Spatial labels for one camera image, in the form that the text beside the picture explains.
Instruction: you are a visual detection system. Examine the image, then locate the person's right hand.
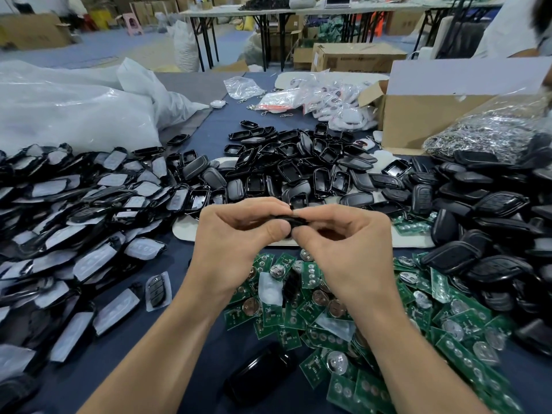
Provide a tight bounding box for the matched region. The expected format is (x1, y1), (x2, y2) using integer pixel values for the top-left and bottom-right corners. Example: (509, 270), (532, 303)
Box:
(293, 204), (402, 307)

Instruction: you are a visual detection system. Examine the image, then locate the person's left hand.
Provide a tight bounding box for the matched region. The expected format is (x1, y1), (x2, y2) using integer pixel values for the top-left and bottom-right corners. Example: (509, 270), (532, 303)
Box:
(185, 198), (294, 297)

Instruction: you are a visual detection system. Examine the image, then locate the pile of green circuit boards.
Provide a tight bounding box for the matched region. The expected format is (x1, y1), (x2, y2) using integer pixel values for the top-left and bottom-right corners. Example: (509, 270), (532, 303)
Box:
(223, 215), (527, 414)

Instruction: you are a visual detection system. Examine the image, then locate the pile of black shell halves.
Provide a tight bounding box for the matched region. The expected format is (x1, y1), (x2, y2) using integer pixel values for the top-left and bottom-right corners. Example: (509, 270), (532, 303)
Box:
(223, 120), (413, 212)

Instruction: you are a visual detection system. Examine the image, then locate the lone glossy black shell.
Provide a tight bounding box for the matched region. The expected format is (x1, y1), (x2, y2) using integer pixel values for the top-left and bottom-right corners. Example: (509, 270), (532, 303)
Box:
(224, 342), (294, 404)

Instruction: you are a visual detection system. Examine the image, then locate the pile of assembled black fobs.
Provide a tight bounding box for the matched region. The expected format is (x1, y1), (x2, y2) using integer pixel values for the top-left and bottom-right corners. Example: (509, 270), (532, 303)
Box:
(409, 137), (552, 354)

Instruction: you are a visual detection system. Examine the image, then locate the pile of shells with pads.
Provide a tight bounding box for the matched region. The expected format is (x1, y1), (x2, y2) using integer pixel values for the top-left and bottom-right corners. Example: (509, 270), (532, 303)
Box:
(0, 142), (217, 414)

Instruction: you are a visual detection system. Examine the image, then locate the person's right forearm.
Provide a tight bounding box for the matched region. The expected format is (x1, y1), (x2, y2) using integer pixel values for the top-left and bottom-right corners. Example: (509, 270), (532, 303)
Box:
(362, 293), (493, 414)

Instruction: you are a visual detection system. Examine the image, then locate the person's left forearm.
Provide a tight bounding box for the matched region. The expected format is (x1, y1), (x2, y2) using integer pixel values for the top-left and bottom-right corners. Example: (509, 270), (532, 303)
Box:
(78, 284), (227, 414)

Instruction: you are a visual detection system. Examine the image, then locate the clear plastic film piece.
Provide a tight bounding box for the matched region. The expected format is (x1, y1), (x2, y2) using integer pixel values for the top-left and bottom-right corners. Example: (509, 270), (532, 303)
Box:
(258, 271), (284, 307)

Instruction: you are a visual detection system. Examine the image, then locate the clear bag with red label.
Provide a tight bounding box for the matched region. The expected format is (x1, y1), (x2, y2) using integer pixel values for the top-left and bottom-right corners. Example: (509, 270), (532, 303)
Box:
(250, 87), (305, 113)

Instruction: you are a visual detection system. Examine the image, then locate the heap of clear parts bags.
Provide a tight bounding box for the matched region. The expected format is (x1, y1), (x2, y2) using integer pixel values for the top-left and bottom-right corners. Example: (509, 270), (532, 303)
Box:
(302, 75), (379, 132)

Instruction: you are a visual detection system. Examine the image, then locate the small crumpled clear plastic bag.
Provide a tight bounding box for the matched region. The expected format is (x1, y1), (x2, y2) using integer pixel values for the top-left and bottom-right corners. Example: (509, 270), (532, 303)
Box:
(223, 75), (267, 102)

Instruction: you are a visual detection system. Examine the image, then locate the large open cardboard box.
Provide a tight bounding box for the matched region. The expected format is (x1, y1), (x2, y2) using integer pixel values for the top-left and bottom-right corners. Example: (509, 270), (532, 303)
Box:
(358, 57), (552, 152)

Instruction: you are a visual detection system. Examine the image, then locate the clear bag of metal parts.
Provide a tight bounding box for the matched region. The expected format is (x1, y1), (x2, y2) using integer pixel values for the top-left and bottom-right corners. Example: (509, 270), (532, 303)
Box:
(423, 92), (552, 164)

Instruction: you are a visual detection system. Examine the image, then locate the brown cardboard box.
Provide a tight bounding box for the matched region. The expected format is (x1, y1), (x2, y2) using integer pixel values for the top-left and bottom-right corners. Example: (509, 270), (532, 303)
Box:
(310, 42), (408, 74)

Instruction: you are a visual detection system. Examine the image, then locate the white sack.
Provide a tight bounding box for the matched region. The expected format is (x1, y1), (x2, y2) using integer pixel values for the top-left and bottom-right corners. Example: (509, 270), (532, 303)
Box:
(171, 20), (201, 72)

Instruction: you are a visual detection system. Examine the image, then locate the large white plastic bag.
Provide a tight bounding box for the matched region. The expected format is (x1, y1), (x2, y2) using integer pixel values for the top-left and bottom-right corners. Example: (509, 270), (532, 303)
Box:
(0, 57), (210, 154)

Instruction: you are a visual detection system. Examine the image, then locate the heap of black parts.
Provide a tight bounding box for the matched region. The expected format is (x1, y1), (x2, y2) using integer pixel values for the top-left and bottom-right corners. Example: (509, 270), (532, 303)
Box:
(240, 0), (293, 12)

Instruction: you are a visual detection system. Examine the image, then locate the pink plastic stool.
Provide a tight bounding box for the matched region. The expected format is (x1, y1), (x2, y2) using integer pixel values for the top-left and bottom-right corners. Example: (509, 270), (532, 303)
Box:
(121, 13), (143, 37)

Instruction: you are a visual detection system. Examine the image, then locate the long white table top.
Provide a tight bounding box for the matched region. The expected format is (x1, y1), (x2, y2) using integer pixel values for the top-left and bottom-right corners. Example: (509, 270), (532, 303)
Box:
(179, 2), (510, 20)

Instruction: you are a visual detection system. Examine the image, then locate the tan cardboard box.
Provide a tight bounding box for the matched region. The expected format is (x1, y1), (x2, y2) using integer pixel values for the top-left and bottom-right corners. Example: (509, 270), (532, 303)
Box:
(0, 13), (74, 51)

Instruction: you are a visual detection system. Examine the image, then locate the black metal table frame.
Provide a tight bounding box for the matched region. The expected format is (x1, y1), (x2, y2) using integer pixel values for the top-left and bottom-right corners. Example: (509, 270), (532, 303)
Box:
(185, 11), (294, 72)

